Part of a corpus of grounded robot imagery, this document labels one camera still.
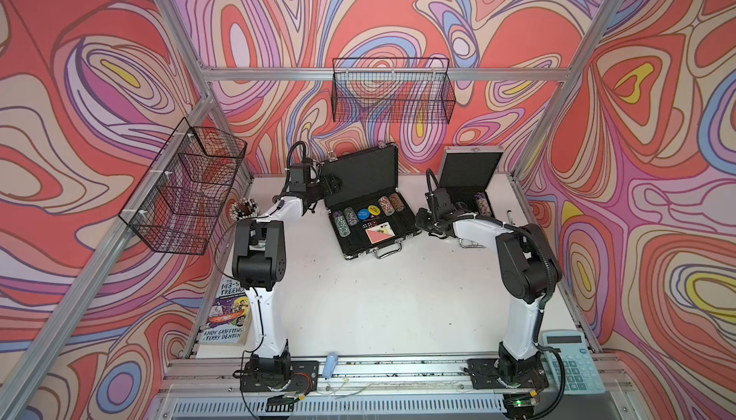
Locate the light green calculator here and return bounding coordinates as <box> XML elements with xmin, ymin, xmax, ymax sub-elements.
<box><xmin>542</xmin><ymin>330</ymin><xmax>606</xmax><ymax>395</ymax></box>

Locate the silver poker set case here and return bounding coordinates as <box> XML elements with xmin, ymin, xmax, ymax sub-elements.
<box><xmin>438</xmin><ymin>146</ymin><xmax>504</xmax><ymax>249</ymax></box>

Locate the black poker set case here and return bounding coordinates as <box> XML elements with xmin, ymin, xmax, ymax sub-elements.
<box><xmin>322</xmin><ymin>143</ymin><xmax>420</xmax><ymax>260</ymax></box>

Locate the treehouse children's book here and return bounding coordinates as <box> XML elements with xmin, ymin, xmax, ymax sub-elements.
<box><xmin>197</xmin><ymin>277</ymin><xmax>252</xmax><ymax>345</ymax></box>

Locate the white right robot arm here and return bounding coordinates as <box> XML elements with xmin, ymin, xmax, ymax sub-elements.
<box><xmin>415</xmin><ymin>170</ymin><xmax>563</xmax><ymax>387</ymax></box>

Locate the small blue cylinder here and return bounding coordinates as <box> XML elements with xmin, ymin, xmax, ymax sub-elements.
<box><xmin>322</xmin><ymin>353</ymin><xmax>339</xmax><ymax>380</ymax></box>

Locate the right poker chip stack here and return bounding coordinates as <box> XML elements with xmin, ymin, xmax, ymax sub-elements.
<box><xmin>473</xmin><ymin>192</ymin><xmax>494</xmax><ymax>217</ymax></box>

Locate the clear plastic pencil jar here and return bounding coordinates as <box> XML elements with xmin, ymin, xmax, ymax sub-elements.
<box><xmin>229</xmin><ymin>198</ymin><xmax>260</xmax><ymax>222</ymax></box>

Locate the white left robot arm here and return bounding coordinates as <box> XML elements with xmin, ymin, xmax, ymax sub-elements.
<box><xmin>231</xmin><ymin>141</ymin><xmax>341</xmax><ymax>392</ymax></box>

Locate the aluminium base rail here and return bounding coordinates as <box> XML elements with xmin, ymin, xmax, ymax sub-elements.
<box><xmin>143</xmin><ymin>352</ymin><xmax>657</xmax><ymax>420</ymax></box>

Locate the black wire basket back wall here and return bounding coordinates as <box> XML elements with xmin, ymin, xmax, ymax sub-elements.
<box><xmin>331</xmin><ymin>56</ymin><xmax>456</xmax><ymax>125</ymax></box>

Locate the black wire basket left wall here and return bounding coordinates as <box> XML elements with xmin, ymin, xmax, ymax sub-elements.
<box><xmin>118</xmin><ymin>119</ymin><xmax>247</xmax><ymax>255</ymax></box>

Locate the black wire basket wall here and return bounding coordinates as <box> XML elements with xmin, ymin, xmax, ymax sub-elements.
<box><xmin>118</xmin><ymin>119</ymin><xmax>247</xmax><ymax>255</ymax></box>
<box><xmin>331</xmin><ymin>56</ymin><xmax>456</xmax><ymax>125</ymax></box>

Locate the playing card deck box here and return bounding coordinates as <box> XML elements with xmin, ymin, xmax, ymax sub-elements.
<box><xmin>365</xmin><ymin>222</ymin><xmax>396</xmax><ymax>245</ymax></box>

